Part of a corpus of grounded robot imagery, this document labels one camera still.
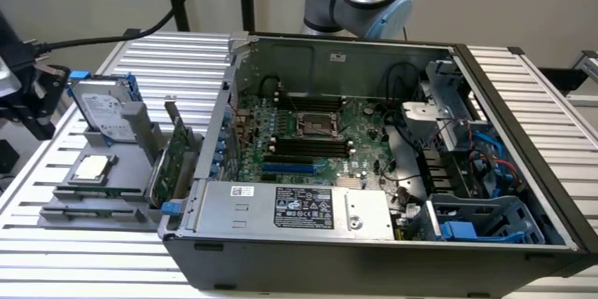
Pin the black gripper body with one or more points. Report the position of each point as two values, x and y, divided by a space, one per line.
13 50

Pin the black RAM slot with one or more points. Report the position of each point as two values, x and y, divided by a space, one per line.
310 152
310 143
310 104
310 101
310 108
310 148
310 97
310 139

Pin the hard disk blue carrier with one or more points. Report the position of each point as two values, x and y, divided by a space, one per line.
104 110

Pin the black box on floor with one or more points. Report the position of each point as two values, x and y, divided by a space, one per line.
8 157

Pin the silver CPU chip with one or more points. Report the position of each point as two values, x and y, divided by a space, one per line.
95 167

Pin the grey parts rack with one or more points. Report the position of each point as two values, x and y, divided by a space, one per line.
149 145

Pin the black table end cap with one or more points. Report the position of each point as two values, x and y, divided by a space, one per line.
132 33
515 50

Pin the green graphics card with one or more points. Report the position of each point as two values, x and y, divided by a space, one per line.
172 162

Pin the blue case latch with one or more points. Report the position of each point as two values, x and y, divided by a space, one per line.
169 207

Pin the black expansion slot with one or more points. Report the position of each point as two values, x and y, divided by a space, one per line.
290 159

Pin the blue expansion slot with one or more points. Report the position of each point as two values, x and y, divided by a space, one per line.
287 168

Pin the silver power supply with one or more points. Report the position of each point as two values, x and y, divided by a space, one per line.
262 215

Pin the CPU socket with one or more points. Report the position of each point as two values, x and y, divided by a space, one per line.
315 124

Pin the round coin battery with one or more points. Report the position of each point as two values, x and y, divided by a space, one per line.
368 109

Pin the green motherboard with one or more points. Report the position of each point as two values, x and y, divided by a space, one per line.
364 159

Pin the open black PC case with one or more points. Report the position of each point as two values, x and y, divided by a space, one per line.
327 264

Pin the metal disk bay cage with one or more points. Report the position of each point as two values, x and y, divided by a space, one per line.
443 117

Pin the blue plastic disk bay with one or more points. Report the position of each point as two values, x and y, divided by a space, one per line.
486 218

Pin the black bracket beside table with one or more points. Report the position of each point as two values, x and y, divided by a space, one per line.
561 78

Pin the aluminium profile frame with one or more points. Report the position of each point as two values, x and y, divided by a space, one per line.
583 64

